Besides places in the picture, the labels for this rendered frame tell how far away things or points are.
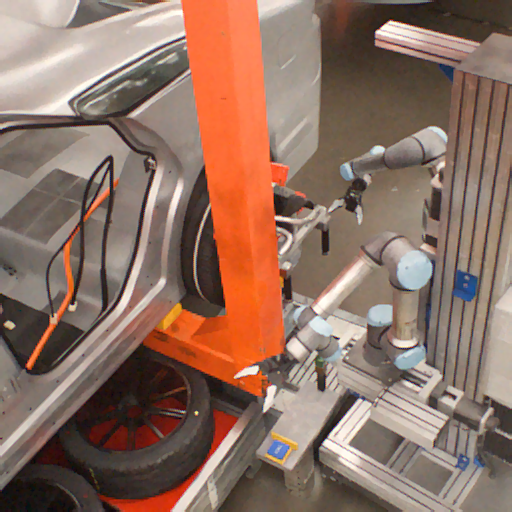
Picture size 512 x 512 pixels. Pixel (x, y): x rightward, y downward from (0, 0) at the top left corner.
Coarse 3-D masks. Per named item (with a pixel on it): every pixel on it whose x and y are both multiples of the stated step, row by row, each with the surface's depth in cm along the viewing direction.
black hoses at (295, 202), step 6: (288, 198) 358; (294, 198) 356; (300, 198) 356; (288, 204) 357; (294, 204) 355; (300, 204) 355; (306, 204) 363; (312, 204) 361; (288, 210) 356; (294, 210) 355; (282, 216) 357; (288, 216) 357
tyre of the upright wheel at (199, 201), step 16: (192, 192) 348; (208, 192) 345; (192, 208) 345; (192, 224) 343; (208, 224) 340; (192, 240) 344; (208, 240) 340; (192, 256) 346; (208, 256) 342; (192, 272) 351; (208, 272) 345; (192, 288) 359; (208, 288) 351; (224, 304) 365
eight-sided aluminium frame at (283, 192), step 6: (276, 186) 354; (276, 192) 356; (282, 192) 362; (288, 192) 367; (294, 192) 373; (282, 198) 374; (282, 204) 377; (282, 210) 380; (294, 216) 381; (282, 228) 387; (288, 228) 385; (294, 228) 384; (294, 234) 386
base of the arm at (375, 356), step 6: (366, 342) 312; (366, 348) 312; (372, 348) 309; (378, 348) 307; (366, 354) 312; (372, 354) 310; (378, 354) 309; (384, 354) 309; (366, 360) 313; (372, 360) 311; (378, 360) 310; (384, 360) 311; (390, 360) 310; (378, 366) 311; (384, 366) 311; (390, 366) 311
